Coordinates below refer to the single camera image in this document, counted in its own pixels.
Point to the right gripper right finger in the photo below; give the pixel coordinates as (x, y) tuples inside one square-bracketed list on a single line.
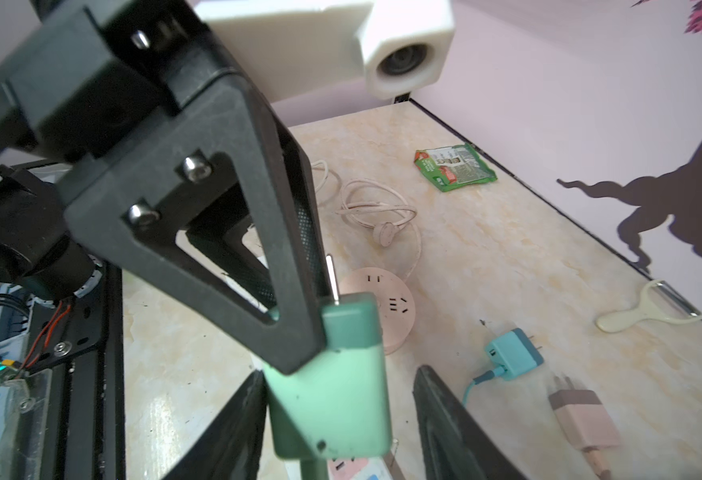
[(453, 444)]

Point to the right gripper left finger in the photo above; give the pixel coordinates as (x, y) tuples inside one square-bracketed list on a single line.
[(231, 446)]

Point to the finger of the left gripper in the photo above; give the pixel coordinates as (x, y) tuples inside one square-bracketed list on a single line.
[(218, 233), (133, 224)]

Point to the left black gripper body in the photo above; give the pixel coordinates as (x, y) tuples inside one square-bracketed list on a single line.
[(122, 89)]

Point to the teal charger plug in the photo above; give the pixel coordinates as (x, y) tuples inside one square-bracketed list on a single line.
[(511, 354)]

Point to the light green charger plug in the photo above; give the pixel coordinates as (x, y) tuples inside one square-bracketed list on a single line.
[(336, 406)]

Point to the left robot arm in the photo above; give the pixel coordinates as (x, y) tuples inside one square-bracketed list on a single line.
[(21, 240)]

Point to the pink charger plug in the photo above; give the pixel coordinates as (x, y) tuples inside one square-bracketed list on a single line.
[(585, 422)]

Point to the white multicolour power strip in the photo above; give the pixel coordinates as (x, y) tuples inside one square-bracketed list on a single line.
[(376, 468)]

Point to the round pink socket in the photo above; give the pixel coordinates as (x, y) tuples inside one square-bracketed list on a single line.
[(395, 301)]

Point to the green snack packet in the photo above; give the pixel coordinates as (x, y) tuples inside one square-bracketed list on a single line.
[(454, 167)]

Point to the cream vegetable peeler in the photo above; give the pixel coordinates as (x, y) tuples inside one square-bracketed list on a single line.
[(658, 301)]

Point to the black front base frame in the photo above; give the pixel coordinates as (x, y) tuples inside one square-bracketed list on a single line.
[(71, 355)]

